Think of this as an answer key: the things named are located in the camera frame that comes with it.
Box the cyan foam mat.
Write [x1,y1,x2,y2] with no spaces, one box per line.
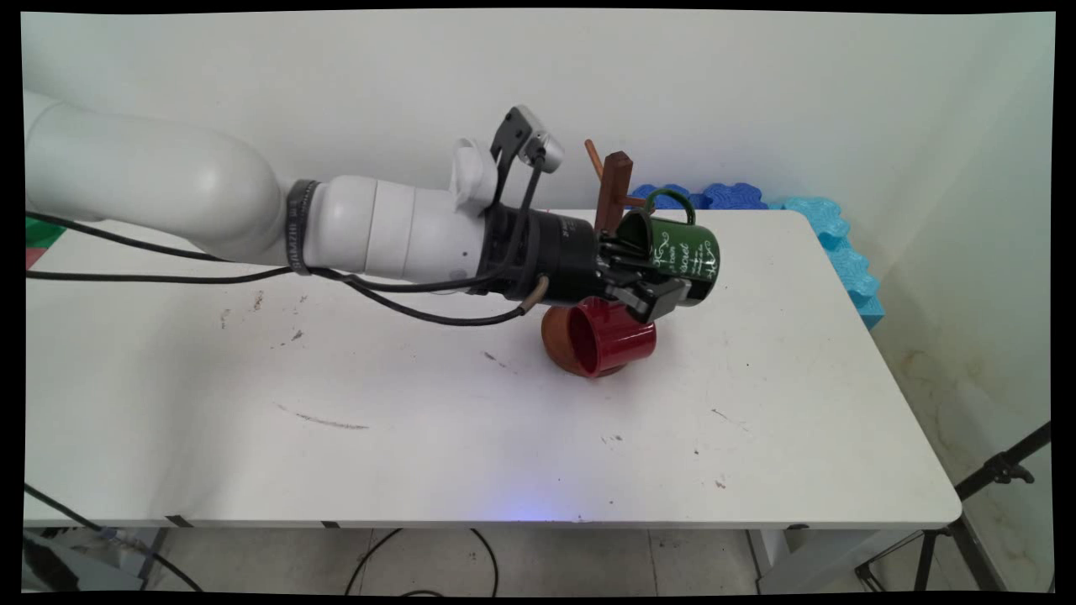
[767,196,885,331]

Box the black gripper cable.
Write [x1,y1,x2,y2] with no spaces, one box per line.
[24,269,551,328]

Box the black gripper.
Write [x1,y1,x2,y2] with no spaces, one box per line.
[483,203,693,326]

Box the black velcro strap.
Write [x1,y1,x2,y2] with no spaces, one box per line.
[284,178,323,276]

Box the black cable under table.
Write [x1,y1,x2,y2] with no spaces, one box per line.
[24,482,204,594]

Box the dark blue foam mat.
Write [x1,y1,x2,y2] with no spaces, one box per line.
[630,182,771,212]

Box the brown wooden mug tree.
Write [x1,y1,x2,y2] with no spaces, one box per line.
[541,139,650,380]

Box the black tripod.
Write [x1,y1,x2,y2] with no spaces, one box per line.
[855,420,1052,594]

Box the green foam mat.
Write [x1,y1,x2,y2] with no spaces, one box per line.
[24,216,68,250]

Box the grey table leg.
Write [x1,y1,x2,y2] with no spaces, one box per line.
[134,528,171,591]
[746,527,810,594]

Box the black camera cable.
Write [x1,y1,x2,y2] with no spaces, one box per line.
[24,158,546,295]

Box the black floor cable loop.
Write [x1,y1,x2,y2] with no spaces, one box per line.
[344,527,502,598]

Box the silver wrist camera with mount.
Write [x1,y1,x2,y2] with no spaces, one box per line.
[489,104,566,207]

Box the green mug with white lettering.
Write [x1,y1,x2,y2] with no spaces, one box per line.
[615,187,722,306]

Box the red mug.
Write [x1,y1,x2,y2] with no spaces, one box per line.
[564,295,657,378]

